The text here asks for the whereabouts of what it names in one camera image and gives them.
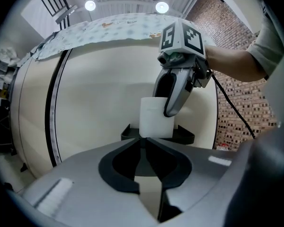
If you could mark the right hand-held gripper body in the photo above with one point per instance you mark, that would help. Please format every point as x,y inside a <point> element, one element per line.
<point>180,41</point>

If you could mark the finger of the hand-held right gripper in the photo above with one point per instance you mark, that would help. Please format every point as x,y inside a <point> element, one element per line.
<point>181,96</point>
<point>157,86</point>

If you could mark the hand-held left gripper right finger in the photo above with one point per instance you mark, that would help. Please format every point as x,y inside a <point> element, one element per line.
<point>203,171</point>

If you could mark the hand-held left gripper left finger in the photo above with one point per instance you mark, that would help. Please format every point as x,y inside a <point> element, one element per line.
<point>85,185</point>

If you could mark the white toilet paper roll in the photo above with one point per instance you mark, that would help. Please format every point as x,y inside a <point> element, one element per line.
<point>153,122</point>

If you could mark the person's right forearm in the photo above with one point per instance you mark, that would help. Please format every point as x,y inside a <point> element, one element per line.
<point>232,63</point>

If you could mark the round ceiling lamp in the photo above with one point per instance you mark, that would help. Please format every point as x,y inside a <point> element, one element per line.
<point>90,5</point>
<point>162,7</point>

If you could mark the beige partition panel with holder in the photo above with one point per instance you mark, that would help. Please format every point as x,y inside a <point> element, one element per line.
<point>104,91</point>

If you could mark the pale blue patterned cloth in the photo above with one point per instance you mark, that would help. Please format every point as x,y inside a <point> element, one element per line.
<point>104,34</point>

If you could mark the person's grey shirt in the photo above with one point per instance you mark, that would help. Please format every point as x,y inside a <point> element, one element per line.
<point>269,41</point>

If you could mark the plain beige partition panel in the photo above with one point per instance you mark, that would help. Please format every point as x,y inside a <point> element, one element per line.
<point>16,107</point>
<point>40,107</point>

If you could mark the white metal shelf rack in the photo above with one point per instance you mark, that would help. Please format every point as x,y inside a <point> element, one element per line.
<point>0,91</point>

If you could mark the black ceiling grille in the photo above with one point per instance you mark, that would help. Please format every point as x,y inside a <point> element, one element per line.
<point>54,1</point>

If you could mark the black wall-mounted holder shelf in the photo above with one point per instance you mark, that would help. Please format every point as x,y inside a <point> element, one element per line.
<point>184,137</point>

